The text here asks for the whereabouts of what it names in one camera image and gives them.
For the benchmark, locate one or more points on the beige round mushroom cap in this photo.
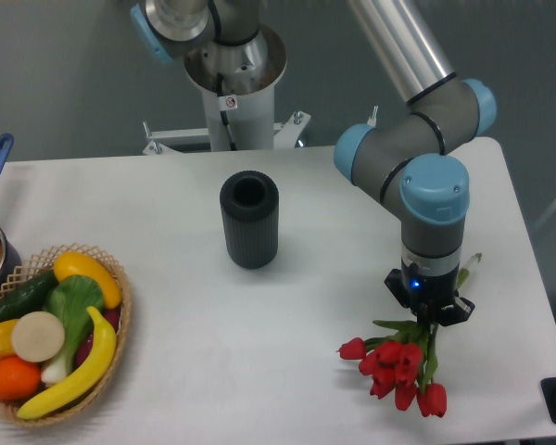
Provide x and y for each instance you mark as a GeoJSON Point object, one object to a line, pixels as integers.
{"type": "Point", "coordinates": [37, 336]}

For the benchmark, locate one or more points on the orange fruit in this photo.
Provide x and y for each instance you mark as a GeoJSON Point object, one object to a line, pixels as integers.
{"type": "Point", "coordinates": [18, 379]}

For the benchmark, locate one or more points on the woven wicker basket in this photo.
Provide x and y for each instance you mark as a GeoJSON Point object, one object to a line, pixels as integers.
{"type": "Point", "coordinates": [39, 263]}

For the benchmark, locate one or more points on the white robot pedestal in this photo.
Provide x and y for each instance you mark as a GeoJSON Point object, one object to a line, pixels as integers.
{"type": "Point", "coordinates": [236, 84]}

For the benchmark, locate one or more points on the black ribbed vase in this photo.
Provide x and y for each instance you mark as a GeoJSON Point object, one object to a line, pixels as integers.
{"type": "Point", "coordinates": [250, 215]}

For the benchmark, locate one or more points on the green bok choy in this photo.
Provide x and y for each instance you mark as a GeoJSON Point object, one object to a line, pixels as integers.
{"type": "Point", "coordinates": [69, 302]}

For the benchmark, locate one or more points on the yellow banana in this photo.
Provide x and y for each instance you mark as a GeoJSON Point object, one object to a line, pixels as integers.
{"type": "Point", "coordinates": [82, 379]}

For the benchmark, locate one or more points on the red tulip bouquet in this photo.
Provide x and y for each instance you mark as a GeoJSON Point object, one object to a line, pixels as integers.
{"type": "Point", "coordinates": [403, 364]}

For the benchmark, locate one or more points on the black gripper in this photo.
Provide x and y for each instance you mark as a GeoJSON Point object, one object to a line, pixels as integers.
{"type": "Point", "coordinates": [431, 299]}

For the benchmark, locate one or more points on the dark green cucumber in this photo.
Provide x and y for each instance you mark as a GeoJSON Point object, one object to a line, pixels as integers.
{"type": "Point", "coordinates": [27, 297]}

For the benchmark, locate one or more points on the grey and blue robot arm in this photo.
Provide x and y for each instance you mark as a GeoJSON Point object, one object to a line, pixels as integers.
{"type": "Point", "coordinates": [408, 169]}

